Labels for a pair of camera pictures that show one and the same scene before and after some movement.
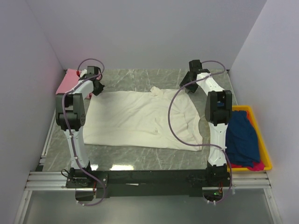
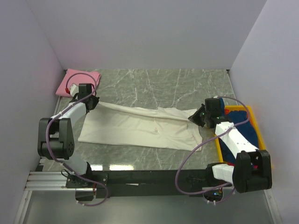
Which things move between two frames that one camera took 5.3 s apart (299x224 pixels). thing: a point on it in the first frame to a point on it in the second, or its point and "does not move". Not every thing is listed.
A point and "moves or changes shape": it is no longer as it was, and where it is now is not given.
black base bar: (211, 184) does not move
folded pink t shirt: (70, 78) does not move
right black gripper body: (188, 85) to (200, 116)
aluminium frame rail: (43, 180) does not move
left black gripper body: (98, 90) to (95, 101)
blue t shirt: (242, 147) does not move
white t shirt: (149, 117) moves or changes shape
